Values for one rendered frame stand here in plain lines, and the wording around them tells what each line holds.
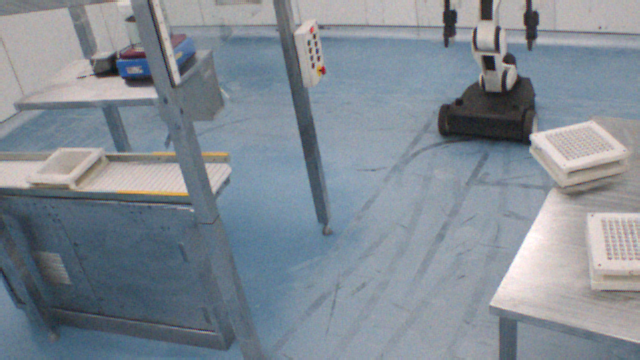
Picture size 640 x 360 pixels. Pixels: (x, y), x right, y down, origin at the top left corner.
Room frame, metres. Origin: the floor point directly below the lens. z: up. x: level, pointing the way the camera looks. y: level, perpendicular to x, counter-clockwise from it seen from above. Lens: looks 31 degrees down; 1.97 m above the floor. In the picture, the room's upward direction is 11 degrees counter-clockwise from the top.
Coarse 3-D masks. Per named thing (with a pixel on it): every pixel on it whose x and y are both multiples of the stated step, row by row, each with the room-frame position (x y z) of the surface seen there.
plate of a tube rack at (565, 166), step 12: (540, 132) 1.86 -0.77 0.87; (552, 132) 1.84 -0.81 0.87; (600, 132) 1.78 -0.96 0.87; (540, 144) 1.78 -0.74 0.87; (612, 144) 1.70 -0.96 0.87; (552, 156) 1.70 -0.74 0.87; (588, 156) 1.65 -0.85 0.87; (600, 156) 1.64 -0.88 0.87; (612, 156) 1.63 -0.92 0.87; (624, 156) 1.63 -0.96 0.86; (564, 168) 1.62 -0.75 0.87; (576, 168) 1.62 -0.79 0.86
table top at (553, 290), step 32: (608, 128) 1.92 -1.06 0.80; (576, 192) 1.58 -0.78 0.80; (608, 192) 1.54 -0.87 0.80; (544, 224) 1.46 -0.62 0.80; (576, 224) 1.42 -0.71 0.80; (544, 256) 1.32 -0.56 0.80; (576, 256) 1.29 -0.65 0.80; (512, 288) 1.22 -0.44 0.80; (544, 288) 1.20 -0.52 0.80; (576, 288) 1.17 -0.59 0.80; (544, 320) 1.09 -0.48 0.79; (576, 320) 1.06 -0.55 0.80; (608, 320) 1.04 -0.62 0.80
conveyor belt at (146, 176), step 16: (16, 160) 2.59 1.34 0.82; (32, 160) 2.55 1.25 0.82; (0, 176) 2.46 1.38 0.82; (16, 176) 2.43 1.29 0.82; (96, 176) 2.27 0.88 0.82; (112, 176) 2.24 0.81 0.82; (128, 176) 2.22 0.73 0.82; (144, 176) 2.19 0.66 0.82; (160, 176) 2.16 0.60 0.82; (176, 176) 2.14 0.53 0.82; (208, 176) 2.09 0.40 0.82; (224, 176) 2.10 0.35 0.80; (176, 192) 2.02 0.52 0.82
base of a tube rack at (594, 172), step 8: (536, 152) 1.81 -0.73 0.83; (544, 160) 1.75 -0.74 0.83; (616, 160) 1.67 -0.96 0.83; (552, 168) 1.70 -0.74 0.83; (584, 168) 1.66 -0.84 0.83; (592, 168) 1.65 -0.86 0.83; (600, 168) 1.64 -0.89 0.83; (608, 168) 1.63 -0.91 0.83; (616, 168) 1.63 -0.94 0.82; (624, 168) 1.63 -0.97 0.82; (552, 176) 1.68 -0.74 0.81; (568, 176) 1.63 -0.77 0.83; (576, 176) 1.63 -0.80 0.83; (584, 176) 1.62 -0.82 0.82; (592, 176) 1.62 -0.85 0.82; (600, 176) 1.62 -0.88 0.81; (560, 184) 1.62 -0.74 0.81; (568, 184) 1.62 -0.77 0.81
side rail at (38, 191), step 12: (0, 192) 2.28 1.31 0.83; (12, 192) 2.26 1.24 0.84; (24, 192) 2.23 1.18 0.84; (36, 192) 2.20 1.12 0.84; (48, 192) 2.18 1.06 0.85; (60, 192) 2.15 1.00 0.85; (72, 192) 2.13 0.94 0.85; (84, 192) 2.10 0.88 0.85; (96, 192) 2.08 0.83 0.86; (108, 192) 2.06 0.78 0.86
